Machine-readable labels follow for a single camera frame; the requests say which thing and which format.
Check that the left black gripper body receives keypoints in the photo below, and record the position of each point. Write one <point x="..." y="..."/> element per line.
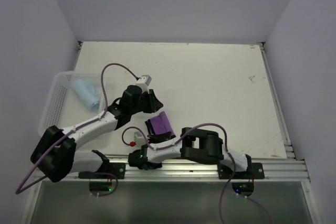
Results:
<point x="145" y="104"/>

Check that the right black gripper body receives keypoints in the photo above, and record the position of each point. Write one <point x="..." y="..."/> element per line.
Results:
<point x="157" y="166"/>

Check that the dark grey towel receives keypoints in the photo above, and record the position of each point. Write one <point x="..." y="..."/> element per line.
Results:
<point x="159" y="125"/>

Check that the light blue towel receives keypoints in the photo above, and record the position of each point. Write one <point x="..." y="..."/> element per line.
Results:
<point x="86" y="92"/>

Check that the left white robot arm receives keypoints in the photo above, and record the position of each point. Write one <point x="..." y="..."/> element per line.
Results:
<point x="57" y="153"/>

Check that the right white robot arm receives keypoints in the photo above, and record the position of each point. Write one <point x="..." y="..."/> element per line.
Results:
<point x="200" y="146"/>

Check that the white plastic basket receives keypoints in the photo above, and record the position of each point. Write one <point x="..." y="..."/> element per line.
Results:
<point x="63" y="107"/>

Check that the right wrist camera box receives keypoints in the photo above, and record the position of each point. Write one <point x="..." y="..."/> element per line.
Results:
<point x="138" y="139"/>

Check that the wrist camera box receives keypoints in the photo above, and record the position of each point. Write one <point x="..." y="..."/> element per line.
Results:
<point x="143" y="82"/>
<point x="138" y="139"/>

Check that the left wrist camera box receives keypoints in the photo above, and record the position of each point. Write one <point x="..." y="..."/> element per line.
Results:
<point x="143" y="82"/>

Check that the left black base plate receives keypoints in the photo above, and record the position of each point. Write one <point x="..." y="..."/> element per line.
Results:
<point x="106" y="171"/>

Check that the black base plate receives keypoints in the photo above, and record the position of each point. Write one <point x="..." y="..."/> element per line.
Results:
<point x="254" y="171"/>
<point x="106" y="171"/>

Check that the aluminium mounting rail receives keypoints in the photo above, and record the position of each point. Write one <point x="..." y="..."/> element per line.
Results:
<point x="179" y="170"/>

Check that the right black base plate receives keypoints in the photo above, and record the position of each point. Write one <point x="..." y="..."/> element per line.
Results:
<point x="254" y="171"/>

